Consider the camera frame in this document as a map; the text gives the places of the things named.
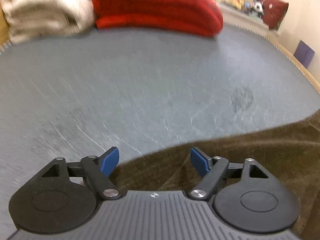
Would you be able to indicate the brown corduroy pants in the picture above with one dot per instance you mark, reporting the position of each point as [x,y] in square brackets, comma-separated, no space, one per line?
[289,152]

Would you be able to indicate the panda plush toy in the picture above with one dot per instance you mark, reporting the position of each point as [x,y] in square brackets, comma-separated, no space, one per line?
[257,7]

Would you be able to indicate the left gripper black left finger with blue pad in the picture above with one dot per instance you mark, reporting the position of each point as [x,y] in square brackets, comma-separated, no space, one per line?
[62,196]

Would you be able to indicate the red folded blanket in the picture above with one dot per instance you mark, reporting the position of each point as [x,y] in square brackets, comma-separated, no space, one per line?
[197,17]

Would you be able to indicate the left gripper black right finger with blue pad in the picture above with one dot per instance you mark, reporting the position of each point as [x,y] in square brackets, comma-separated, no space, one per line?
[244,195]

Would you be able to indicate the purple wall panel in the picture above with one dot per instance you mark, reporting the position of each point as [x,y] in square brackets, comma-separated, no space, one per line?
[304,54]

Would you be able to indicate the beige folded blanket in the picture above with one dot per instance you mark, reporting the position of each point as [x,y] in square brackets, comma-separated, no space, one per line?
[28,19]

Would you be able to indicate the dark red cushion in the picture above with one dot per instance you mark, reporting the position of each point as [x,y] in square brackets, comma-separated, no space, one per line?
[274,13]

